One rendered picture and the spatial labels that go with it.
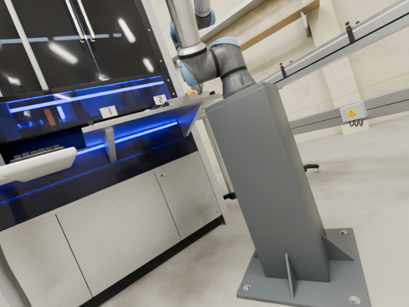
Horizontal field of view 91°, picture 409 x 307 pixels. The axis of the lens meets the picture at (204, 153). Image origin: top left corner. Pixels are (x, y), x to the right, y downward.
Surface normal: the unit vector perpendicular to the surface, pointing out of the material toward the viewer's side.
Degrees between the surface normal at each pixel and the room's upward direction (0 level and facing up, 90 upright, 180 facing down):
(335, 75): 90
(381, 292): 0
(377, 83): 90
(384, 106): 90
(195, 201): 90
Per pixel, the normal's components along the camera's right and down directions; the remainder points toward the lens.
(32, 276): 0.48, -0.11
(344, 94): -0.48, 0.26
